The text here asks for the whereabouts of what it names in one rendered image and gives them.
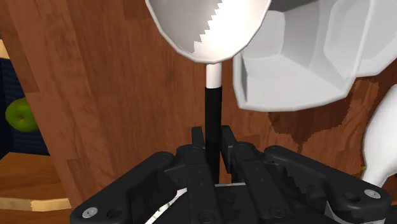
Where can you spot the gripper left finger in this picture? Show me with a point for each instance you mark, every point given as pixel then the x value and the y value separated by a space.
pixel 198 173

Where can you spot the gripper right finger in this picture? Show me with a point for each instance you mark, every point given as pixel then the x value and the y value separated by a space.
pixel 279 173

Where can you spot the white faceted bowl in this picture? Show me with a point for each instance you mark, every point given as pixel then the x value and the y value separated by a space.
pixel 297 68

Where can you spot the dark blue furniture piece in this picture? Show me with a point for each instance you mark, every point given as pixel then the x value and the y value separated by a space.
pixel 18 142

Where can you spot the green apple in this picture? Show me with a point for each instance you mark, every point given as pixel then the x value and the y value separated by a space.
pixel 21 116

